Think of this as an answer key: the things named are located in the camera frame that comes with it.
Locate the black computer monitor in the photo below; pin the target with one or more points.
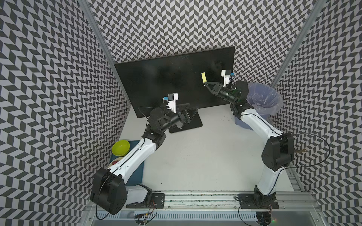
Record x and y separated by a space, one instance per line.
147 81

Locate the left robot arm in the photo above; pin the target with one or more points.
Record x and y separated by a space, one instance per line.
109 189

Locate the clear plastic bin liner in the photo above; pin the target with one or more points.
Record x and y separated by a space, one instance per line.
264 99

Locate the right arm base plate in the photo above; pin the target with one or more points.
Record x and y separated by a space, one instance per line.
256 201

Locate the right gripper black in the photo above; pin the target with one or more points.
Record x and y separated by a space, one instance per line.
218 86

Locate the dark teal tray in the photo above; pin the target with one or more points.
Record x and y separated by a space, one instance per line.
137 176

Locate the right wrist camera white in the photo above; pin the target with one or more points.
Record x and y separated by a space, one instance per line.
227 77

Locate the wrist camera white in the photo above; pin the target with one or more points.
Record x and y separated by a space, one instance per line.
227 77
171 101

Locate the lime green bowl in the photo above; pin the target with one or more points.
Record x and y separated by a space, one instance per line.
121 148

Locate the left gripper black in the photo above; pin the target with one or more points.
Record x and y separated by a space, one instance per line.
186 118

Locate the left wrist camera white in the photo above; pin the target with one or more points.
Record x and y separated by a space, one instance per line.
171 101

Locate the black monitor stand base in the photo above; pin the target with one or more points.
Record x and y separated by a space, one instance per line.
195 123

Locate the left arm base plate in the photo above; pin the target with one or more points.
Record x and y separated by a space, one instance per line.
154 200

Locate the cream plate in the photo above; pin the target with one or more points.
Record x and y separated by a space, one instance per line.
114 161

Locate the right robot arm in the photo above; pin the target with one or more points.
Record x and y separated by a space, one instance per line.
278 151

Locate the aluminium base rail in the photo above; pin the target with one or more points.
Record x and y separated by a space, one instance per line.
232 200

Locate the yellow narrow sticky note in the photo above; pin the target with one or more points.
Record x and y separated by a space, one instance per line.
204 80

